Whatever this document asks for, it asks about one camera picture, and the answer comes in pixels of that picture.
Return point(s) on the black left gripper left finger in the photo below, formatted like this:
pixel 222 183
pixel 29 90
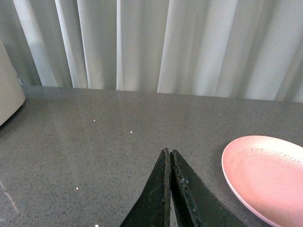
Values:
pixel 152 209

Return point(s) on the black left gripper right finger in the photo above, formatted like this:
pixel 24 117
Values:
pixel 195 205

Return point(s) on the pink plate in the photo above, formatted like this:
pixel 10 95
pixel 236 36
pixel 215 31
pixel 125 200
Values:
pixel 266 175

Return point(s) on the white pleated curtain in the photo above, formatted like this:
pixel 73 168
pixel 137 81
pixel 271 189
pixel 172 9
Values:
pixel 229 48

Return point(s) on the white cylindrical appliance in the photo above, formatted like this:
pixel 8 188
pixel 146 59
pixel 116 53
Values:
pixel 12 96

